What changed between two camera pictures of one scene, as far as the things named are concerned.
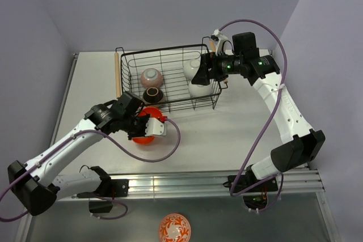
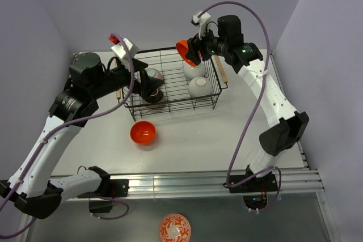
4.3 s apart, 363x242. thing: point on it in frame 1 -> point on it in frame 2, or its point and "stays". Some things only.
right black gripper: [202, 76] -> [195, 44]
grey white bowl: [190, 67] stays
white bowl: [197, 90] stays
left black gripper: [142, 133] -> [147, 84]
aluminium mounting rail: [201, 185] stays
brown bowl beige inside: [152, 95] stays
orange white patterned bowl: [174, 228] stays
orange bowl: [155, 111] -> [182, 47]
